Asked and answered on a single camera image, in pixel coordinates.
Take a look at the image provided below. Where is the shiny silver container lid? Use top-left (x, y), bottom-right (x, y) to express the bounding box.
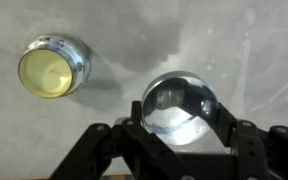
top-left (141, 71), bottom-right (218, 146)

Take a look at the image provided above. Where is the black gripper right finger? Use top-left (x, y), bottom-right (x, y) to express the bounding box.
top-left (213, 103), bottom-right (288, 180)

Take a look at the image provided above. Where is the silver round container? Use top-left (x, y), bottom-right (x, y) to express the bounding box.
top-left (18, 33), bottom-right (94, 99)

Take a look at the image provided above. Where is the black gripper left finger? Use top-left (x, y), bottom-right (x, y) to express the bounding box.
top-left (50, 101), bottom-right (198, 180)

